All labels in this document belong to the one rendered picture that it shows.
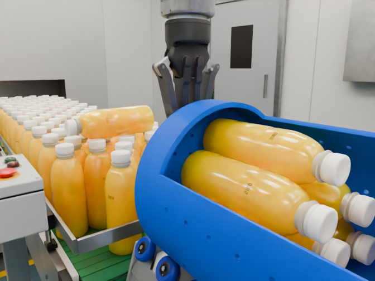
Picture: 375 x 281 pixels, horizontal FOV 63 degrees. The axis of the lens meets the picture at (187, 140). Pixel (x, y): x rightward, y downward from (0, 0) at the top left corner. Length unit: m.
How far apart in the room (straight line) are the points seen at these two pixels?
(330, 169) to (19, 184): 0.47
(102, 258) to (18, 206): 0.21
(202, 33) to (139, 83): 5.12
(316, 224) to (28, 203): 0.46
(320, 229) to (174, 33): 0.34
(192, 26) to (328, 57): 3.39
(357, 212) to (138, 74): 5.29
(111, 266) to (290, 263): 0.46
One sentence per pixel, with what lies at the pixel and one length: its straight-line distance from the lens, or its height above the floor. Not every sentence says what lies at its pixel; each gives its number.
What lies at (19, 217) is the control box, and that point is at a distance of 0.60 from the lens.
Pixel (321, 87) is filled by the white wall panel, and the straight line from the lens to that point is 3.86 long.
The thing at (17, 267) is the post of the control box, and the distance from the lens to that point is 0.74.
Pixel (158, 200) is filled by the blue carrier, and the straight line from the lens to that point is 0.42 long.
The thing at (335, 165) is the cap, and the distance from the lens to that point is 0.39.
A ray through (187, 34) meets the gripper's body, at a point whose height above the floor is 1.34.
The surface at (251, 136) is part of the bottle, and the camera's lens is 0.44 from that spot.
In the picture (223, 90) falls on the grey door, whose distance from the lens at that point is 4.54.
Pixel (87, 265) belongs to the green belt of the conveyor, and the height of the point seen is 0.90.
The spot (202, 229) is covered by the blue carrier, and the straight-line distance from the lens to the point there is 0.35.
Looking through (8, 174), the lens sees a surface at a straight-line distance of 0.61.
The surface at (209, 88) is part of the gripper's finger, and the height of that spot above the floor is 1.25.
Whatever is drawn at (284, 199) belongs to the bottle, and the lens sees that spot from 0.36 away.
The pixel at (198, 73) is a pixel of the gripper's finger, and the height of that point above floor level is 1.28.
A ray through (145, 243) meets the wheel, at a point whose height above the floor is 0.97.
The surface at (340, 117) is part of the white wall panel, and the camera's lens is 3.81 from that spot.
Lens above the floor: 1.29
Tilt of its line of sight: 13 degrees down
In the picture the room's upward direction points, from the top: straight up
